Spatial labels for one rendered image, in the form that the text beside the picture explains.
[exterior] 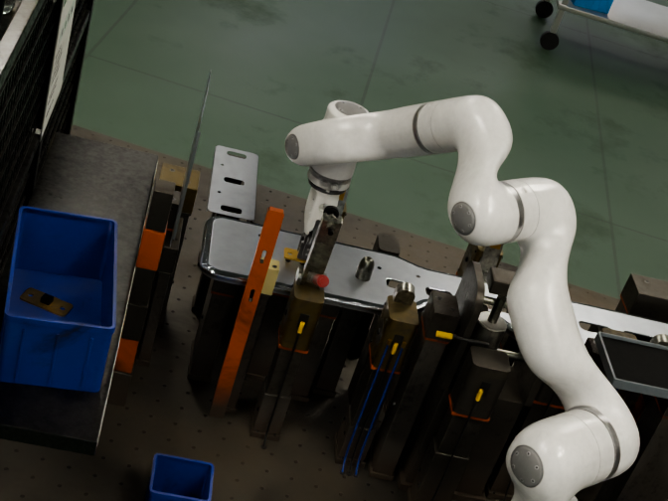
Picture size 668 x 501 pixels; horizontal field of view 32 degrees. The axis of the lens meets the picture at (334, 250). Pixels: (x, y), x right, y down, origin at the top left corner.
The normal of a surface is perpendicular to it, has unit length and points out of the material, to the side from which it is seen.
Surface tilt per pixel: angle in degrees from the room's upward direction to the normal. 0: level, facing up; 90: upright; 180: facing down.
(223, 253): 0
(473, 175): 50
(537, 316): 66
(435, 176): 0
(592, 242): 0
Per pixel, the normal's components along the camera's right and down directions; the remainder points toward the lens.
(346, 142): -0.11, 0.11
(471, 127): -0.51, -0.17
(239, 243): 0.27, -0.81
